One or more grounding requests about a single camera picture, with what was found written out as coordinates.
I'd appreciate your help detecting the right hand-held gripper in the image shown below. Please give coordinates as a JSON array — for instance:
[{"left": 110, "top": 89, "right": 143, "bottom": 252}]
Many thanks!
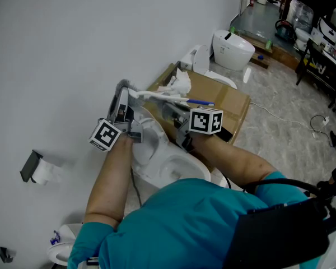
[{"left": 161, "top": 101, "right": 234, "bottom": 151}]

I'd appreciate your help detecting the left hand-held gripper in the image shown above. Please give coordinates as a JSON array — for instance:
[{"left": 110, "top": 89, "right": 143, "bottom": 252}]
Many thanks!
[{"left": 88, "top": 86, "right": 145, "bottom": 153}]

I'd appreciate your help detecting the white grey toilet brush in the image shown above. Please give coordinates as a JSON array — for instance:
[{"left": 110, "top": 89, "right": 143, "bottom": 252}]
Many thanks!
[{"left": 114, "top": 78, "right": 216, "bottom": 108}]

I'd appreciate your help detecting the person's left forearm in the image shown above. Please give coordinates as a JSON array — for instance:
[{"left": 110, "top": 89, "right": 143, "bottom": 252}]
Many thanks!
[{"left": 83, "top": 135, "right": 135, "bottom": 229}]

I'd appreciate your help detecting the person's right forearm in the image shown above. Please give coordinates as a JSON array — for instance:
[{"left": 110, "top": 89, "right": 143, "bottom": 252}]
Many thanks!
[{"left": 190, "top": 133, "right": 279, "bottom": 192}]

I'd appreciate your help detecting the white toilet open lid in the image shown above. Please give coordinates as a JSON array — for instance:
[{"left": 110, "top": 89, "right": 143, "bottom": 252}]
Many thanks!
[{"left": 130, "top": 106, "right": 212, "bottom": 190}]

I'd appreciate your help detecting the white toilet raised round lid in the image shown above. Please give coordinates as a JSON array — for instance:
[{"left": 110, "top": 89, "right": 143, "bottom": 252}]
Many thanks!
[{"left": 180, "top": 44, "right": 238, "bottom": 90}]

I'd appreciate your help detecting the white smart toilet black panel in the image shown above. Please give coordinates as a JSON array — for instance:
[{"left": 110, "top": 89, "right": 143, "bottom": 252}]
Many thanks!
[{"left": 212, "top": 29, "right": 256, "bottom": 72}]

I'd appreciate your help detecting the black toilet paper holder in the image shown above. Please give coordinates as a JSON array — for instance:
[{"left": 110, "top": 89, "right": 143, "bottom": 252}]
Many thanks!
[{"left": 19, "top": 149, "right": 44, "bottom": 183}]

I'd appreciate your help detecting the white toilet blue label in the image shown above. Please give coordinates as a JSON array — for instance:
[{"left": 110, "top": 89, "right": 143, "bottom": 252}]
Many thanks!
[{"left": 46, "top": 223, "right": 83, "bottom": 266}]

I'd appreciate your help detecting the crumpled white tissue pile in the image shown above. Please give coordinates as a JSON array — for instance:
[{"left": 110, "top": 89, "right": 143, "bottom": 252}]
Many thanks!
[{"left": 156, "top": 67, "right": 193, "bottom": 95}]

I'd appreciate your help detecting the brown cardboard box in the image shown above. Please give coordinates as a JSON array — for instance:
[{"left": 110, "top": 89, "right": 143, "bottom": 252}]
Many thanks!
[{"left": 144, "top": 62, "right": 251, "bottom": 176}]

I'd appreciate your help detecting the dark wooden step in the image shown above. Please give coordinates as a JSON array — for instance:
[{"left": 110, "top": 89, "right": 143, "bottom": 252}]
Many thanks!
[{"left": 249, "top": 52, "right": 271, "bottom": 69}]

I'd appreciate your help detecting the person's teal shirt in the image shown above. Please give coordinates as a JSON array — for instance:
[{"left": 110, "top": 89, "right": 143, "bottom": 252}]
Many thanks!
[{"left": 67, "top": 171, "right": 323, "bottom": 269}]

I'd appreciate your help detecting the brown platform riser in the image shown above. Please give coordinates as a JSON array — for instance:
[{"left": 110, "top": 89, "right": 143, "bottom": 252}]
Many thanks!
[{"left": 270, "top": 45, "right": 300, "bottom": 71}]

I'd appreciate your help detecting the black green machine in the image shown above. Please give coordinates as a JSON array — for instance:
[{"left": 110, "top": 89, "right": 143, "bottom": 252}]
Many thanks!
[{"left": 274, "top": 19, "right": 295, "bottom": 41}]

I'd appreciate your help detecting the black table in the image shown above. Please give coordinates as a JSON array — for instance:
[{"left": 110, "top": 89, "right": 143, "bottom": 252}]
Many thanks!
[{"left": 295, "top": 38, "right": 336, "bottom": 109}]

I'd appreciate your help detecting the white carton box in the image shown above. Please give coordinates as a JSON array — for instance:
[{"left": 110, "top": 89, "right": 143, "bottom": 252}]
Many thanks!
[{"left": 310, "top": 27, "right": 323, "bottom": 43}]

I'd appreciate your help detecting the black chest pack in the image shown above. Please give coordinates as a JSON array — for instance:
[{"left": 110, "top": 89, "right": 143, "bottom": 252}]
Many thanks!
[{"left": 225, "top": 197, "right": 336, "bottom": 269}]

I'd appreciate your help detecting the white bag black print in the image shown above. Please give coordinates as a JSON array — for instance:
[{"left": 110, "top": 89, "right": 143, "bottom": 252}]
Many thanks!
[{"left": 318, "top": 16, "right": 336, "bottom": 45}]

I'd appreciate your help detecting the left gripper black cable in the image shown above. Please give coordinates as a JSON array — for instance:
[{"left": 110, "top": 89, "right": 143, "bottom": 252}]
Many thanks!
[{"left": 130, "top": 168, "right": 143, "bottom": 207}]

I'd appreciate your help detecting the white floor cable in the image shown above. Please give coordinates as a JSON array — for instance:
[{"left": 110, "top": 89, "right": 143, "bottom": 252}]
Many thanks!
[{"left": 249, "top": 101, "right": 314, "bottom": 134}]

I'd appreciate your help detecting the thick black cable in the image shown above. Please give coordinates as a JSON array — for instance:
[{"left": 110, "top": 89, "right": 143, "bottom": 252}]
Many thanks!
[{"left": 242, "top": 178, "right": 325, "bottom": 200}]

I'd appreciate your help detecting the black floor cable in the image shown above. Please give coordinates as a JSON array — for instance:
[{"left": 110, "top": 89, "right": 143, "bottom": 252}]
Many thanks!
[{"left": 310, "top": 114, "right": 330, "bottom": 138}]

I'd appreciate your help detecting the black wall hook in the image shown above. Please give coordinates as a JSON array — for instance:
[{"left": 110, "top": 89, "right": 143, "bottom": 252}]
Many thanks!
[{"left": 0, "top": 246, "right": 16, "bottom": 264}]

